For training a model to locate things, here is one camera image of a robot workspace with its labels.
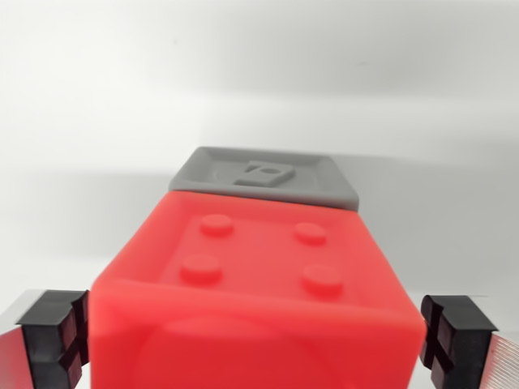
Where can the red studded cube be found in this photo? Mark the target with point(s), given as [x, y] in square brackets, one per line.
[251, 308]

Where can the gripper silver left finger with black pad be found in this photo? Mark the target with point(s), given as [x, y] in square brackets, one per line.
[42, 344]

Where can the grey embossed cube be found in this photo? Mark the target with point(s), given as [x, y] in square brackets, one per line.
[207, 170]

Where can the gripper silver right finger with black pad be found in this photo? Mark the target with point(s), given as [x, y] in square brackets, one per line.
[466, 344]

